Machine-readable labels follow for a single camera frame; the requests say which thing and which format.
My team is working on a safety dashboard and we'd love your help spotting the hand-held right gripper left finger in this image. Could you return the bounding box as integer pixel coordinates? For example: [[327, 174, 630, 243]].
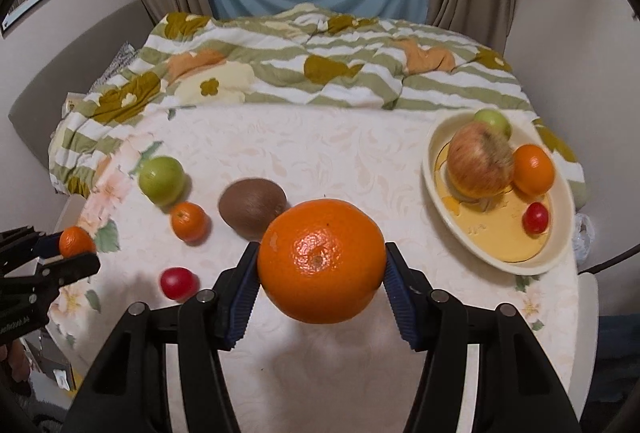
[[65, 243, 261, 433]]

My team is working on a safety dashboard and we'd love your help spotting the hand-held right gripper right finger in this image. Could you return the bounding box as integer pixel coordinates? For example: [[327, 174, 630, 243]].
[[384, 242, 583, 433]]

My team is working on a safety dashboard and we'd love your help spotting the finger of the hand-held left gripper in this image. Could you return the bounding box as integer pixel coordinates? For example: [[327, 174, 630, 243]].
[[0, 226, 63, 264], [35, 252, 101, 288]]

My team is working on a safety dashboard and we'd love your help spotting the small tangerine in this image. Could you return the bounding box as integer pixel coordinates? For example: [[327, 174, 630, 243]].
[[170, 202, 208, 244], [59, 226, 97, 259]]

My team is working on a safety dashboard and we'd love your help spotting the red cherry tomato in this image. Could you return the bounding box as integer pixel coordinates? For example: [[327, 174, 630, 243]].
[[160, 267, 197, 301], [522, 202, 551, 235]]

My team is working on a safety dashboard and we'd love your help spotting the large orange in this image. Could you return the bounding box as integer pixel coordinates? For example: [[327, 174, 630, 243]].
[[256, 199, 387, 325], [512, 144, 556, 196]]

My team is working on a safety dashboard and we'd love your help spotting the brown kiwi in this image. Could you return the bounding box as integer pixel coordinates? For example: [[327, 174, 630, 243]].
[[218, 179, 288, 241]]

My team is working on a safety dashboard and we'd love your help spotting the yellow cartoon print plate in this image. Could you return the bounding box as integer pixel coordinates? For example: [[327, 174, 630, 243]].
[[421, 110, 576, 276]]

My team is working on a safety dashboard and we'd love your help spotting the large green apple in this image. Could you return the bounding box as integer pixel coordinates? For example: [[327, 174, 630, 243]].
[[138, 156, 186, 207]]

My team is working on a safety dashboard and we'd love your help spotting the red yellow apple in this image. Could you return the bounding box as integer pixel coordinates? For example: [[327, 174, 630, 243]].
[[446, 121, 516, 200]]

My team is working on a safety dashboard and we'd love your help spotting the small green apple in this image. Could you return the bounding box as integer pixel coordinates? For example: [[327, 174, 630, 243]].
[[472, 109, 512, 138]]

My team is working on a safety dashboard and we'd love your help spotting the person's left hand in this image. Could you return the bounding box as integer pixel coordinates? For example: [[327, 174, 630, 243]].
[[0, 340, 31, 386]]

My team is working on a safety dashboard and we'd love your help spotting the floral white tablecloth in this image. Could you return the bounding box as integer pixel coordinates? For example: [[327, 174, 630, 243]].
[[47, 105, 581, 433]]

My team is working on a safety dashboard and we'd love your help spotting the grey padded headboard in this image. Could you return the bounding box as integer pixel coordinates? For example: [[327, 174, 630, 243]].
[[7, 0, 153, 196]]

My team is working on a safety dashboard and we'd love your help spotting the white plastic bag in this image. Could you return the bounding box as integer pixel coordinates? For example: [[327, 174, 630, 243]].
[[572, 213, 593, 264]]

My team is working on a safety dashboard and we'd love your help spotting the patterned grey pillow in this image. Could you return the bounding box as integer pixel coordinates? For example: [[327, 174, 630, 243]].
[[92, 42, 138, 88]]

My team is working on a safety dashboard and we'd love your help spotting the green striped flower blanket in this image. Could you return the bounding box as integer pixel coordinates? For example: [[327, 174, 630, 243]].
[[47, 3, 588, 208]]

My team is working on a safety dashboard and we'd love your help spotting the black curved cable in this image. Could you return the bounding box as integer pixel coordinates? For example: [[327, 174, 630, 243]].
[[577, 238, 640, 276]]

